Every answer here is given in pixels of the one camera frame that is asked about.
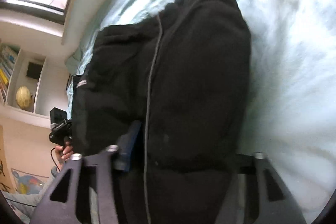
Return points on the black box on shelf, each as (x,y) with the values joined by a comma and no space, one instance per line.
(34,70)

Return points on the row of books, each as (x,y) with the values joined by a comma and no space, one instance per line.
(9,56)

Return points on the light teal duvet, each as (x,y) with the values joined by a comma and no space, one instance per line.
(291,105)

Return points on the yellow globe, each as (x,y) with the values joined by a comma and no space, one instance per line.
(24,97)

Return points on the colourful floor map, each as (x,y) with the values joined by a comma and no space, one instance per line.
(28,183)

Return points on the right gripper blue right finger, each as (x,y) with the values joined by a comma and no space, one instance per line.
(257,194)

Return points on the person's left hand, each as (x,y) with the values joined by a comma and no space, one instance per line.
(63,153)

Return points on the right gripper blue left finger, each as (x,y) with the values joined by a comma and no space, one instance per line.
(88,183)

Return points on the white bookshelf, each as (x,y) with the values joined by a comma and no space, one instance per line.
(10,109)

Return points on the grey sleeve left forearm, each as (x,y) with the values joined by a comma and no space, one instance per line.
(24,205)

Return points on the black hooded jacket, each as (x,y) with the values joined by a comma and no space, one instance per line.
(184,75)

